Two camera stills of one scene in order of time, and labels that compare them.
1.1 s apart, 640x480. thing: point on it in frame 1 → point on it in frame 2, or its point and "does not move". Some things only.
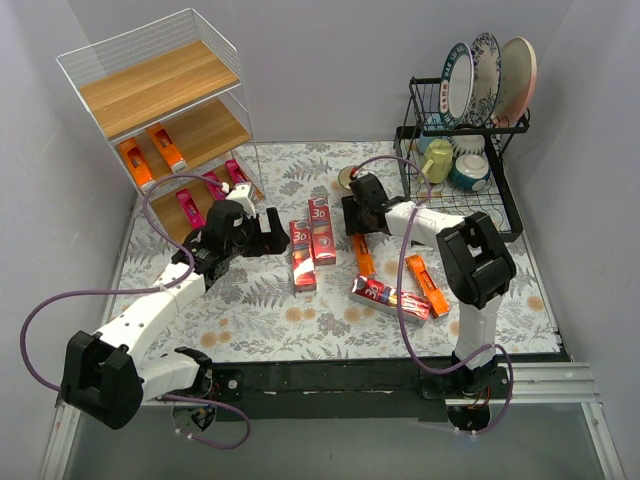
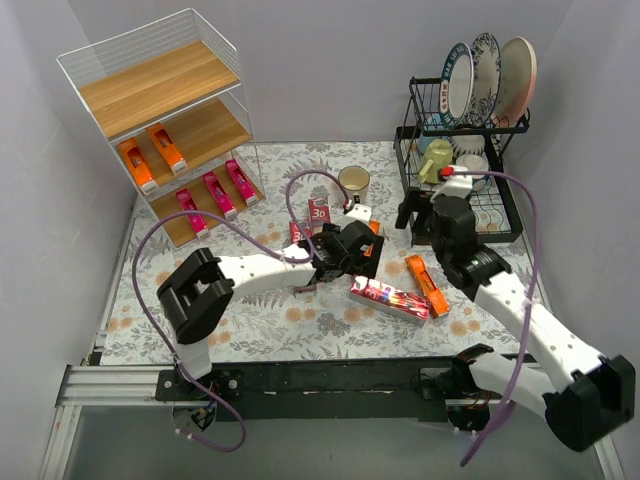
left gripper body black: (265, 235) → (368, 248)
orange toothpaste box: (438, 301) does not move
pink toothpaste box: (215, 189) does not move
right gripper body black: (351, 220) → (417, 211)
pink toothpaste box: (191, 208) does not move
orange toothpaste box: (136, 161) does not move
